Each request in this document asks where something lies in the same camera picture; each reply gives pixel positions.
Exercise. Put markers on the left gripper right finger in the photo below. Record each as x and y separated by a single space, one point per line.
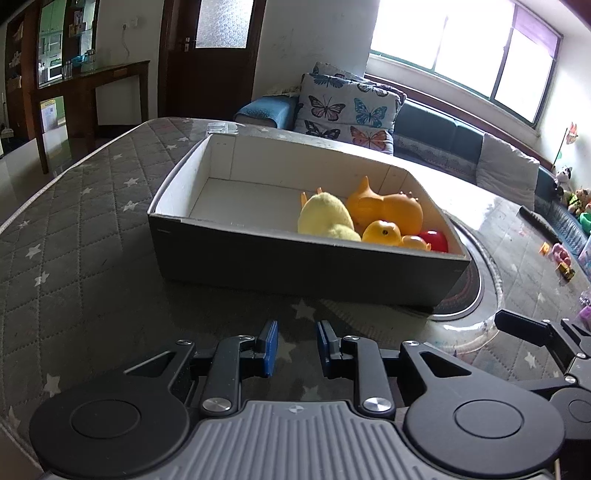
362 361

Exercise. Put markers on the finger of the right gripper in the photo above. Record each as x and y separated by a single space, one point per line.
564 340

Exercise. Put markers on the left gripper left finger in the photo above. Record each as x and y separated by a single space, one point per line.
235 359

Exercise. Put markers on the small yellow rubber duck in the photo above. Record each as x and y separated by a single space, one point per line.
388 234

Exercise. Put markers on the red toy half fruit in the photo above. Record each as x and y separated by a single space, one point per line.
436 239

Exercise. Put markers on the yellow plush chick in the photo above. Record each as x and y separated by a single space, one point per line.
324 215

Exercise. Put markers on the orange rubber duck toy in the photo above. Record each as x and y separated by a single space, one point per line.
366 206

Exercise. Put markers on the small yellow toy truck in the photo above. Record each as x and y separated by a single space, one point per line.
566 271

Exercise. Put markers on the pink small toy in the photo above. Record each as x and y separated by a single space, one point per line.
561 255

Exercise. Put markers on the clear plastic storage box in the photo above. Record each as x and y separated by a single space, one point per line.
584 258

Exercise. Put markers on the small orange toy block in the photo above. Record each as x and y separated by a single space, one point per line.
545 249

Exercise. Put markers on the black remote stick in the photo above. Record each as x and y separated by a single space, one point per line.
540 224

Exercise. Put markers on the green toy bowl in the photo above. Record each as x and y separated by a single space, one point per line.
585 222

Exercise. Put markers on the stuffed toys pile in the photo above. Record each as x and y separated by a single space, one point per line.
575 200

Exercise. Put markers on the grey sofa cushion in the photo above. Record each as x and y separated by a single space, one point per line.
507 172

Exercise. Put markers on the dark teal sofa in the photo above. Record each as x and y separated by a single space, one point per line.
429 137

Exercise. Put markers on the blue cushion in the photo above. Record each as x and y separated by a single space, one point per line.
269 111

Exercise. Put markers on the butterfly print cushion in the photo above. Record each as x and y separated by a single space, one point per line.
335 106

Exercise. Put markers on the window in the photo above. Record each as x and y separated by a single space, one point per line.
498 50

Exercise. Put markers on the dark wooden door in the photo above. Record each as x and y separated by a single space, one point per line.
207 57

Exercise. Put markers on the dark wooden cabinet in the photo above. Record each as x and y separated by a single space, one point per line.
57 57

